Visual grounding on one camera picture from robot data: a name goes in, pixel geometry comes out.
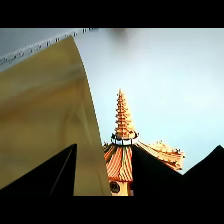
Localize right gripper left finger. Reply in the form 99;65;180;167
0;143;78;197

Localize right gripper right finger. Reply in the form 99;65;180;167
131;145;188;197

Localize beige garment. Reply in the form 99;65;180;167
0;35;113;197

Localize silver frame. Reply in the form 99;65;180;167
0;28;98;66

